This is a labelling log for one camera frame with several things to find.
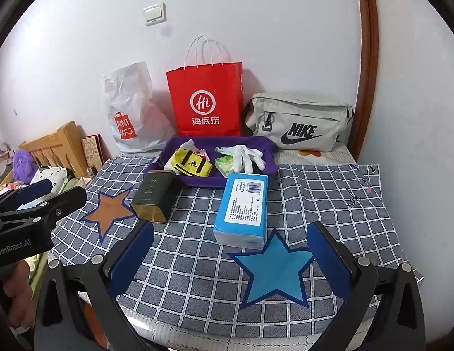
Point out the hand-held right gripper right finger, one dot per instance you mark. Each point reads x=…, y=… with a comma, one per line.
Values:
x=329, y=259

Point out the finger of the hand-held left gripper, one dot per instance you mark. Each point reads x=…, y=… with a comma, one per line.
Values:
x=33, y=189
x=66, y=203

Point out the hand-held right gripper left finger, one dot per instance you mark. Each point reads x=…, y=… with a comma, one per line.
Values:
x=132, y=259

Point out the purple towel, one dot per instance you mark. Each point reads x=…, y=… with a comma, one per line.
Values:
x=201, y=182

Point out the yellow pouch with black stripes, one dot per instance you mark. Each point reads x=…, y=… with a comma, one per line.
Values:
x=201, y=168

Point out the white fruit print snack packet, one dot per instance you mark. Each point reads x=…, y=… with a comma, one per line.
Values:
x=202, y=152

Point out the green wipes packet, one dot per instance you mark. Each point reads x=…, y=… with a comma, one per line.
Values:
x=224, y=164

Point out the person's left hand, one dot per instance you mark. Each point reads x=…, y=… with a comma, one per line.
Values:
x=22, y=296

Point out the white floral pillow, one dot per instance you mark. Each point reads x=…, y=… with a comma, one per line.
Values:
x=51, y=175

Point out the purple plush toy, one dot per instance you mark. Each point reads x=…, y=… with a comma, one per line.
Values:
x=24, y=164

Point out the wooden headboard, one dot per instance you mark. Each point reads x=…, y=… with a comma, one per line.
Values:
x=62, y=142

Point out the patterned flat box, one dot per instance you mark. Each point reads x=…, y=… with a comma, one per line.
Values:
x=93, y=153

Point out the checked cloth with stars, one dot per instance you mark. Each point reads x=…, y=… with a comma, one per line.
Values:
x=197, y=274

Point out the dark tin box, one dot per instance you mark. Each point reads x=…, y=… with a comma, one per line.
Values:
x=154, y=190

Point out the blue tissue pack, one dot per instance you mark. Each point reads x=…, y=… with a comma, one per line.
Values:
x=241, y=197

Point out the white plastic shopping bag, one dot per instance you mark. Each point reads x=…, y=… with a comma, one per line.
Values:
x=139, y=117

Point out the grey waist bag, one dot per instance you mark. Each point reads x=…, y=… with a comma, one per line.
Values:
x=303, y=113

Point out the red paper bag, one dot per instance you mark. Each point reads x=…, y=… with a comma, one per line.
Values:
x=205, y=87

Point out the brown wooden door frame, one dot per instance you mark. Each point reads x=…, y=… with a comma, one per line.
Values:
x=369, y=62

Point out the white wall light switch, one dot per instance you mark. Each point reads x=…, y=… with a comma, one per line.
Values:
x=155, y=14

